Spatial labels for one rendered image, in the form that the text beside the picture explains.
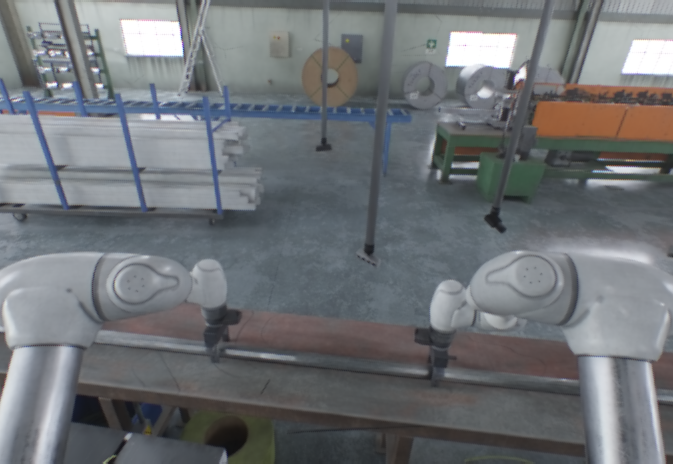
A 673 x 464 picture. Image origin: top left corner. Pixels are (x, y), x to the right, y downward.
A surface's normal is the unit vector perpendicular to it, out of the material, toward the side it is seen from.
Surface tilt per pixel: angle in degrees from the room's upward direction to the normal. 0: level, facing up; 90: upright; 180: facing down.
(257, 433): 0
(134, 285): 53
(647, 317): 48
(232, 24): 90
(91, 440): 0
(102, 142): 90
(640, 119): 90
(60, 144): 90
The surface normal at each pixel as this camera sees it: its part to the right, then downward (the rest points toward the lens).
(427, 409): 0.04, -0.88
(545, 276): -0.25, -0.27
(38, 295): 0.11, -0.35
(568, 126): 0.00, 0.48
